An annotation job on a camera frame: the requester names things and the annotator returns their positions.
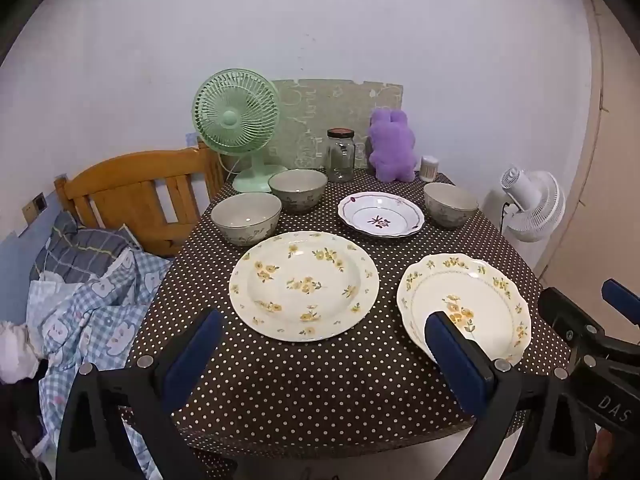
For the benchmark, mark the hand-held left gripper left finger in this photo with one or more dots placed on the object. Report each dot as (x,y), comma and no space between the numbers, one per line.
(192,355)

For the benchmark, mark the white cloth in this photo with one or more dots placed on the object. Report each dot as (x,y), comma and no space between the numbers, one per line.
(15,350)

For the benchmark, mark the white plate with purple flower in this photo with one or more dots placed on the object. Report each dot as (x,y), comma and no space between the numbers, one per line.
(380,212)

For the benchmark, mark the blue checked blanket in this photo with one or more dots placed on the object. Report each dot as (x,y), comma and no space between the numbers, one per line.
(100,320)

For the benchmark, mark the green printed board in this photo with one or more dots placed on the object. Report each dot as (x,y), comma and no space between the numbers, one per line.
(320,105)

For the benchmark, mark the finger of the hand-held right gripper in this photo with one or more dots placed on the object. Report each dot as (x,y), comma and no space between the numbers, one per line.
(621,301)
(567,312)

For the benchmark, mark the green desk fan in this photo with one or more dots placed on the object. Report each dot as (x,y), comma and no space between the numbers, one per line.
(235,115)

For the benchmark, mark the cotton swab container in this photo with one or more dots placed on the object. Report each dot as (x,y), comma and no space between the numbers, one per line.
(430,167)

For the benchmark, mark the grey-green ceramic bowl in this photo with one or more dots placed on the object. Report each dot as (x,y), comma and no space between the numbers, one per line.
(245,215)
(450,200)
(297,185)

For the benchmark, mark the dark cloth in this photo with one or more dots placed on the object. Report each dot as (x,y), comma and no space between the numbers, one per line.
(20,425)

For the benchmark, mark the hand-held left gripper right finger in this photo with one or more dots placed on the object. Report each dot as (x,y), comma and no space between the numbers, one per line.
(460,365)

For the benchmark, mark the glass jar with dark lid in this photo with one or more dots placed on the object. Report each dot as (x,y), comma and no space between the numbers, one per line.
(341,160)

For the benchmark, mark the purple plush toy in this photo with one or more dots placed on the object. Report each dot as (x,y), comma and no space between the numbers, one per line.
(392,150)

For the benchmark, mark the white fan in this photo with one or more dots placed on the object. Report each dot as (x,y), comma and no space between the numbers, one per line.
(540,210)

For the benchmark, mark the brown polka dot tablecloth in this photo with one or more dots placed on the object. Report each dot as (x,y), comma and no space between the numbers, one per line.
(350,385)

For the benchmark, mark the large round yellow floral plate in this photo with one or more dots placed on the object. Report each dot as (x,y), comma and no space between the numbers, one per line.
(300,305)

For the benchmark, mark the grey plaid quilt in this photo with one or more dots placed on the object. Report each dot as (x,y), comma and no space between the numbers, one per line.
(80,255)

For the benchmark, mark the scalloped yellow floral plate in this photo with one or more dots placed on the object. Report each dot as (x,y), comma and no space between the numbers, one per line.
(475,290)

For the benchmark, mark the wall socket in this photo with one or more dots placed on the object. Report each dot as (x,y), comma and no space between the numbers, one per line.
(40,202)

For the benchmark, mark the beige door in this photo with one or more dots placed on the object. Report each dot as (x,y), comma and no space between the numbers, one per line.
(615,160)

